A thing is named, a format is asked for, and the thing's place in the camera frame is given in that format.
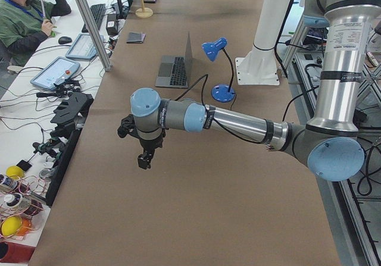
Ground teach pendant tablet near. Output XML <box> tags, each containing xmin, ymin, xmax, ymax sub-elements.
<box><xmin>30</xmin><ymin>57</ymin><xmax>80</xmax><ymax>90</ymax></box>

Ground black keyboard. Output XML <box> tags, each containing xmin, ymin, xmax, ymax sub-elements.
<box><xmin>90</xmin><ymin>4</ymin><xmax>106</xmax><ymax>30</ymax></box>

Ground black computer mouse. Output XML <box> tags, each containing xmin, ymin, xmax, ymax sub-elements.
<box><xmin>58</xmin><ymin>36</ymin><xmax>73</xmax><ymax>45</ymax></box>

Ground yellow ball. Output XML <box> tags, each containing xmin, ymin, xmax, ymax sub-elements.
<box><xmin>1</xmin><ymin>216</ymin><xmax>23</xmax><ymax>237</ymax></box>

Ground teach pendant tablet far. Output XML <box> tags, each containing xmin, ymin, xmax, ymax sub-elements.
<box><xmin>65</xmin><ymin>33</ymin><xmax>97</xmax><ymax>61</ymax></box>

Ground folded grey cloth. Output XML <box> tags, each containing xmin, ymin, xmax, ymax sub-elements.
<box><xmin>126</xmin><ymin>32</ymin><xmax>146</xmax><ymax>43</ymax></box>

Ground teach pendant tablet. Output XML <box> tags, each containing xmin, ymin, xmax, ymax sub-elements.
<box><xmin>30</xmin><ymin>57</ymin><xmax>80</xmax><ymax>90</ymax></box>
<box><xmin>65</xmin><ymin>33</ymin><xmax>97</xmax><ymax>61</ymax></box>

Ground grey laptop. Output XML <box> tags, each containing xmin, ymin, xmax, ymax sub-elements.
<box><xmin>155</xmin><ymin>32</ymin><xmax>193</xmax><ymax>89</ymax></box>

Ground person in green shirt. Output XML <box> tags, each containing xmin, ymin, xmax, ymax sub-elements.
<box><xmin>1</xmin><ymin>0</ymin><xmax>71</xmax><ymax>66</ymax></box>

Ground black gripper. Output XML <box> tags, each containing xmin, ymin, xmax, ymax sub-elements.
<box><xmin>138</xmin><ymin>128</ymin><xmax>165</xmax><ymax>169</ymax></box>

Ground blue desk lamp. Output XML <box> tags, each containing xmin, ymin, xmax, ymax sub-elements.
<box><xmin>202</xmin><ymin>37</ymin><xmax>236</xmax><ymax>103</ymax></box>

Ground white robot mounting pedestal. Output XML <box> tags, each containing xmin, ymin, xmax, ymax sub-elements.
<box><xmin>236</xmin><ymin>0</ymin><xmax>293</xmax><ymax>86</ymax></box>

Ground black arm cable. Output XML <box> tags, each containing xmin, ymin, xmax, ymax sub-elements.
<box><xmin>174</xmin><ymin>74</ymin><xmax>270</xmax><ymax>144</ymax></box>

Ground aluminium frame post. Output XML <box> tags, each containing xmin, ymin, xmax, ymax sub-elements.
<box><xmin>75</xmin><ymin>0</ymin><xmax>112</xmax><ymax>72</ymax></box>

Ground black plastic holder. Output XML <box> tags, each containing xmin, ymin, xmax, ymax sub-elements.
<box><xmin>50</xmin><ymin>92</ymin><xmax>93</xmax><ymax>139</ymax></box>

